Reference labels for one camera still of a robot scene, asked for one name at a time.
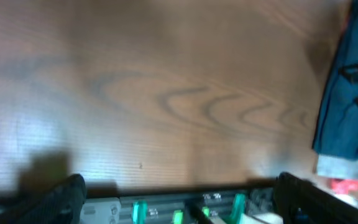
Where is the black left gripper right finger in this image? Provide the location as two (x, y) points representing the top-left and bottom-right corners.
(273, 172), (358, 224)

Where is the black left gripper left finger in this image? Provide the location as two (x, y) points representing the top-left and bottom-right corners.
(0, 174), (87, 224)

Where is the dark blue folded garment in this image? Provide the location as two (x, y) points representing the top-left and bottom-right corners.
(312, 1), (358, 160)

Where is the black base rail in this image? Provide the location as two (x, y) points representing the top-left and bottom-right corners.
(0, 179), (285, 224)

